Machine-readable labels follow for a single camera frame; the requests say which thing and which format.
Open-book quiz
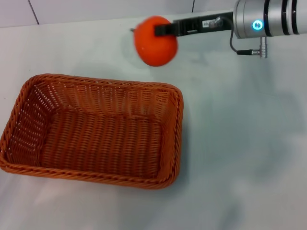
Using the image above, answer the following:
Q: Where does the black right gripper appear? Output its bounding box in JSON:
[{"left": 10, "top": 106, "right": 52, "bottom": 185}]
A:
[{"left": 154, "top": 11, "right": 235, "bottom": 38}]

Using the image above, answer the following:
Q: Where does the orange toy fruit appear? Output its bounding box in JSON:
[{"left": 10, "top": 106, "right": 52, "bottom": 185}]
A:
[{"left": 130, "top": 15, "right": 179, "bottom": 68}]

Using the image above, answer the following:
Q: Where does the orange woven rectangular basket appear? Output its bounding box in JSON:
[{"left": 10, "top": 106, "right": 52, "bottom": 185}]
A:
[{"left": 0, "top": 73, "right": 185, "bottom": 190}]

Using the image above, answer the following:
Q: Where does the grey cable with metal plug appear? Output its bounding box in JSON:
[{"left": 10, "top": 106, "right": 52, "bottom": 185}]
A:
[{"left": 214, "top": 15, "right": 269, "bottom": 61}]

